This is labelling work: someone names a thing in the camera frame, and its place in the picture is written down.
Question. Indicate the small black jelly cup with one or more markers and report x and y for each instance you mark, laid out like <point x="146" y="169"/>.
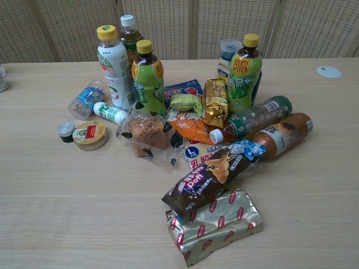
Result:
<point x="64" y="131"/>

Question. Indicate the clear glass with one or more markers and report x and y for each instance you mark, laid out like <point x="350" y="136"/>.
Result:
<point x="2" y="81"/>

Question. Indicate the orange snack packet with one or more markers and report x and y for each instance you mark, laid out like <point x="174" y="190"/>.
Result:
<point x="190" y="127"/>

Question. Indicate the clear bag with bread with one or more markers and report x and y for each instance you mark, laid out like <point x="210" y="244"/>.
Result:
<point x="148" y="133"/>

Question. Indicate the green wrapped snack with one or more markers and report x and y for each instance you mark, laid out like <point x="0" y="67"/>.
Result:
<point x="182" y="102"/>

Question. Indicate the blue snack packet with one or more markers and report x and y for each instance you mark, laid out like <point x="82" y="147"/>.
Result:
<point x="182" y="88"/>

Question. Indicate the brown chips packet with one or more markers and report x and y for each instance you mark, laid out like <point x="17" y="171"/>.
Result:
<point x="213" y="176"/>

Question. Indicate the green tea bottle yellow cap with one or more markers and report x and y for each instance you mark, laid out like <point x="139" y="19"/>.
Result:
<point x="242" y="78"/>
<point x="148" y="81"/>

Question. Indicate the small white green tube bottle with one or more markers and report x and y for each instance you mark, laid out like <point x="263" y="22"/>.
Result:
<point x="108" y="112"/>

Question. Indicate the green labelled bottle white cap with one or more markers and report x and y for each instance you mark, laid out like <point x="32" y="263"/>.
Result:
<point x="252" y="116"/>

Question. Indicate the blue capped white bottle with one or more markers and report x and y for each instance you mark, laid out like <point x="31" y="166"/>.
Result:
<point x="225" y="60"/>

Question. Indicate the round gold lidded tin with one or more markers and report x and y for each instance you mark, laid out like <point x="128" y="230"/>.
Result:
<point x="89" y="136"/>

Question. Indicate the white drink bottle yellow cap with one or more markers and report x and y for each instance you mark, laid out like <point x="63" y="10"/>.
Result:
<point x="113" y="70"/>

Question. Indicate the brown coffee bottle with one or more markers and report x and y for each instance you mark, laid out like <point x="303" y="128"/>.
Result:
<point x="280" y="137"/>

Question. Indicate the clear plastic jar blue label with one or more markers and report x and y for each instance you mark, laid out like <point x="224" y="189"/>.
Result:
<point x="85" y="98"/>

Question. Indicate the gold foil red print packet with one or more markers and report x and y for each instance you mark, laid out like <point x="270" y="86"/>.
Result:
<point x="221" y="227"/>

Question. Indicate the wooden perforated folding screen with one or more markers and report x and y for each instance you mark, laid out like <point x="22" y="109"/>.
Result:
<point x="179" y="25"/>

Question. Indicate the tea bottle white cap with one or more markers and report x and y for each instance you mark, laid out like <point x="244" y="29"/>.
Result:
<point x="129" y="35"/>

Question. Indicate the grey round table grommet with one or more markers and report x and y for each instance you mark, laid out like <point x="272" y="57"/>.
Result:
<point x="329" y="72"/>

